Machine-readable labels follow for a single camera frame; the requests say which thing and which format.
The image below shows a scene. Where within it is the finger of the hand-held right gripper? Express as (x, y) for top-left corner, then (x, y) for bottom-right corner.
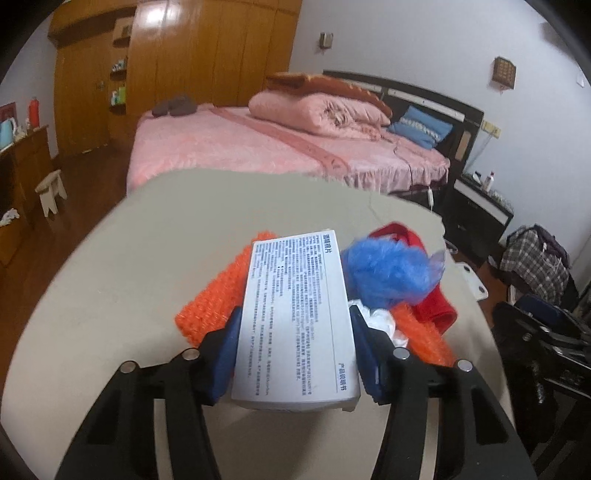
(514, 294), (579, 331)

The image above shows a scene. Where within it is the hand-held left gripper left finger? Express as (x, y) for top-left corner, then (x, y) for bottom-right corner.
(55, 307), (243, 480)

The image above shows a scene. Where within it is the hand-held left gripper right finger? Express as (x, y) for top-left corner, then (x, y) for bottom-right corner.
(348, 305), (525, 480)

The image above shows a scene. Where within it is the white printed paper box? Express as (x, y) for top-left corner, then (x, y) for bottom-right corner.
(230, 228), (362, 413)

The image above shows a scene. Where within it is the plaid cloth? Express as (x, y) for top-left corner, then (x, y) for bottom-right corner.
(501, 226), (572, 302)

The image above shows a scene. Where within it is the orange mesh sponge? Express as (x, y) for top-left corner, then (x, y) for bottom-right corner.
(174, 240), (256, 345)
(392, 302), (456, 368)

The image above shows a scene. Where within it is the dark purple garment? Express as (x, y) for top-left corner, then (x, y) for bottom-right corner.
(530, 223), (572, 267)

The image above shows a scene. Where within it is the red cloth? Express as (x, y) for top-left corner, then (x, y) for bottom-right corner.
(367, 222), (458, 334)

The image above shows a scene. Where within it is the blue plastic bag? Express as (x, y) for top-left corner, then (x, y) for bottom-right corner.
(341, 233), (447, 311)

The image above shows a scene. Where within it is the black white nightstand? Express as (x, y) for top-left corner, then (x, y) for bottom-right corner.
(444, 171), (515, 265)

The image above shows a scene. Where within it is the pink bedspread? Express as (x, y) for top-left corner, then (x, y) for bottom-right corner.
(126, 104), (451, 193)

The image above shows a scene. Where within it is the dark wooden bed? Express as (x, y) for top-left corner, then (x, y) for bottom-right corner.
(126, 69), (485, 214)

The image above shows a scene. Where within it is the blue pillow with white band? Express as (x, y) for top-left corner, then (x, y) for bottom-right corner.
(389, 106), (454, 151)

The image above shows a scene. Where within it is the small white stool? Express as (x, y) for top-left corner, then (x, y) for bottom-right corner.
(35, 169), (68, 218)

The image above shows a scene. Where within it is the folded pink quilt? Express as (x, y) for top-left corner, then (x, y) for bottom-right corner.
(248, 90), (384, 140)

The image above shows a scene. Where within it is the dark grey cloth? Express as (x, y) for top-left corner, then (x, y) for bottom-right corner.
(152, 95), (197, 117)

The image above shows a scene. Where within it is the wooden side cabinet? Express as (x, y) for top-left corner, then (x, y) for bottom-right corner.
(0, 124), (59, 269)

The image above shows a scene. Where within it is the brown patterned blanket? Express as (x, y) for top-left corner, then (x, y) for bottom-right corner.
(266, 71), (394, 119)

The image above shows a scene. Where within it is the wooden wardrobe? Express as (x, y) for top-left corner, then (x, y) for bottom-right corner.
(48, 0), (304, 161)

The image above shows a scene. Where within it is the light blue kettle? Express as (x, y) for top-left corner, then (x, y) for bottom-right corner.
(0, 117), (20, 151)

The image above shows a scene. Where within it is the brown wall lamp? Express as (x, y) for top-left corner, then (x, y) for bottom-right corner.
(492, 56), (517, 89)

